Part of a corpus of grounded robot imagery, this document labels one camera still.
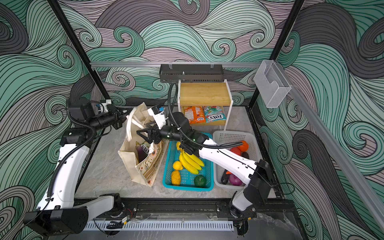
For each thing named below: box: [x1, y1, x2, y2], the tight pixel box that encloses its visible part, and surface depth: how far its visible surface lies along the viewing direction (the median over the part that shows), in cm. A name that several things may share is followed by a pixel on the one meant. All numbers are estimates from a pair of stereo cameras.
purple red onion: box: [229, 173, 246, 186], surface depth 80 cm
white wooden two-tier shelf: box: [177, 79, 234, 131], surface depth 84 cm
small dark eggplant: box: [221, 169, 230, 185], surface depth 81 cm
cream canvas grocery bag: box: [117, 102, 170, 187], surface depth 67 cm
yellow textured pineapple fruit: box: [171, 170, 181, 186], surface depth 81 cm
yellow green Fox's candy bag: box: [140, 142, 151, 155], surface depth 89 cm
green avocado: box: [194, 175, 207, 188], surface depth 80 cm
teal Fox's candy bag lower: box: [203, 105, 227, 123], surface depth 94 cm
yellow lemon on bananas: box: [172, 160, 183, 170], surface depth 87 cm
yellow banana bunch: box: [176, 141, 205, 175], surface depth 88 cm
